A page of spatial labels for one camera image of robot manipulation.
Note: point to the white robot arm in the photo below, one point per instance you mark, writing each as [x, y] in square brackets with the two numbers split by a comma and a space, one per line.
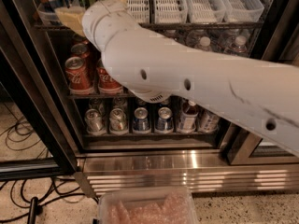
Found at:
[259, 96]

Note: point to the white empty shelf tray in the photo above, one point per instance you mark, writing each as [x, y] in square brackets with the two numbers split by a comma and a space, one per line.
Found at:
[140, 10]
[170, 11]
[243, 10]
[205, 11]

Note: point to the rear left coca-cola can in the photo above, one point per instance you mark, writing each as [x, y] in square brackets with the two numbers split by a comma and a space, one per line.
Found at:
[79, 39]

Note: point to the coca-cola can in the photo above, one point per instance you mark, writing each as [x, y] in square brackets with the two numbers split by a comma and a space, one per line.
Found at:
[77, 73]
[79, 39]
[105, 80]
[83, 51]

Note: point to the clear tray under blue can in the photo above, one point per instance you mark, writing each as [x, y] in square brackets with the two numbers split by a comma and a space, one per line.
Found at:
[48, 18]

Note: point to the middle left coca-cola can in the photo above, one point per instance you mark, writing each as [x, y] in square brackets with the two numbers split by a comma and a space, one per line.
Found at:
[83, 51]

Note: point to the front left coca-cola can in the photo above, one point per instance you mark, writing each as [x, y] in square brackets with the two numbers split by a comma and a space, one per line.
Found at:
[77, 73]

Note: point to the front middle coca-cola can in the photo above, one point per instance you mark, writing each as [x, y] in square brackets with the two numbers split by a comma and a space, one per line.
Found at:
[105, 80]

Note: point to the silver can front left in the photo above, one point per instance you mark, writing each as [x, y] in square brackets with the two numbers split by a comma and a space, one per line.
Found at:
[93, 120]

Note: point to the silver can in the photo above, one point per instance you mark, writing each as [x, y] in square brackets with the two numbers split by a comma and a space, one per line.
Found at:
[93, 120]
[118, 121]

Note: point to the blue pepsi can left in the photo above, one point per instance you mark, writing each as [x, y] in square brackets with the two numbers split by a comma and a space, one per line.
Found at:
[141, 122]

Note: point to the blue pepsi can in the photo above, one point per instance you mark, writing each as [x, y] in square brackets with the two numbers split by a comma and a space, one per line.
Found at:
[164, 123]
[141, 122]

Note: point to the stainless steel fridge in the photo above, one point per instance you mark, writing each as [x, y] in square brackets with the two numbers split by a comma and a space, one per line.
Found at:
[32, 58]

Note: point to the blue pepsi can right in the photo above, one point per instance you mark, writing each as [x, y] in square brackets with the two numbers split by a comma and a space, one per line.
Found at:
[164, 123]

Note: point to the front middle water bottle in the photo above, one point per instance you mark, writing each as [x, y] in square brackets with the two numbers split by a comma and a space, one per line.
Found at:
[198, 39]

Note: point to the water bottle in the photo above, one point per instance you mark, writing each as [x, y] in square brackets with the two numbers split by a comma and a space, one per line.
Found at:
[198, 39]
[232, 42]

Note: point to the front right water bottle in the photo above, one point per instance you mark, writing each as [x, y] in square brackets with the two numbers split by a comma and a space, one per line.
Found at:
[232, 42]

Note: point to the brown tea bottle left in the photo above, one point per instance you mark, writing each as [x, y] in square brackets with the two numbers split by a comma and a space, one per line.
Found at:
[187, 117]

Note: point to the brown tea bottle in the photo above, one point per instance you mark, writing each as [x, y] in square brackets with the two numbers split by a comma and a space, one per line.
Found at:
[208, 122]
[187, 117]

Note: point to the brown tea bottle right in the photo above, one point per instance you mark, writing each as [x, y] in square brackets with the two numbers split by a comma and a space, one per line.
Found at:
[208, 122]

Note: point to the clear plastic bin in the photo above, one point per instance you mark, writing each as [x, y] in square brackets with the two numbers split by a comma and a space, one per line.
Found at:
[163, 205]

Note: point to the black stand post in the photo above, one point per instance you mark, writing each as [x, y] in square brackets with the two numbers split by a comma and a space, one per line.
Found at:
[34, 210]

